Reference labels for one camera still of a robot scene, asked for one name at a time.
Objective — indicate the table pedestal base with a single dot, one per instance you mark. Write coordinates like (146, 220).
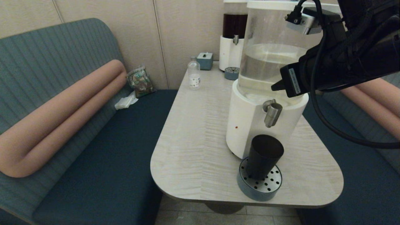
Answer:
(224, 208)

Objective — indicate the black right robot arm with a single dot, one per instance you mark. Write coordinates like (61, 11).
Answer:
(359, 53)

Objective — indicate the green snack bag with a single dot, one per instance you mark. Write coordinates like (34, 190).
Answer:
(140, 82)

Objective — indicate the water dispenser white lid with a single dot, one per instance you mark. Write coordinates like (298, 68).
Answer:
(268, 4)

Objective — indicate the crumpled white tissue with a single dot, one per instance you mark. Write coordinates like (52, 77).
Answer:
(125, 102)

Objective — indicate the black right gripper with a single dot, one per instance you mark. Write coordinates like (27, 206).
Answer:
(304, 78)

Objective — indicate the black plastic cup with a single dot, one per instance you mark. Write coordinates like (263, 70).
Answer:
(264, 156)

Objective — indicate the blue tissue box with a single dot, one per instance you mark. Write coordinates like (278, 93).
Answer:
(204, 62)

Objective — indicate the dark drink dispenser white lid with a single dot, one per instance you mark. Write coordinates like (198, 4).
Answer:
(232, 1)

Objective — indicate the dark drink dispenser tap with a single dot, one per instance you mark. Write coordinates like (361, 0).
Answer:
(235, 40)

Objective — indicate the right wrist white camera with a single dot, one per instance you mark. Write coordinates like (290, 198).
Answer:
(307, 22)

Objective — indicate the teal upholstered bench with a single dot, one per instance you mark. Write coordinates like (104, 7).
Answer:
(359, 175)
(109, 156)

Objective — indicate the round perforated metal drip tray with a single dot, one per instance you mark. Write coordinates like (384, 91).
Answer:
(231, 74)
(268, 189)

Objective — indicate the clear plastic water bottle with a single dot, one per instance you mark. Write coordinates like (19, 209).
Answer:
(193, 77)

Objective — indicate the clear water dispenser white base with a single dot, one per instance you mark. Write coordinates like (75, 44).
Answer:
(250, 125)

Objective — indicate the water dispenser metal tap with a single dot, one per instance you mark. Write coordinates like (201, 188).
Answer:
(272, 114)

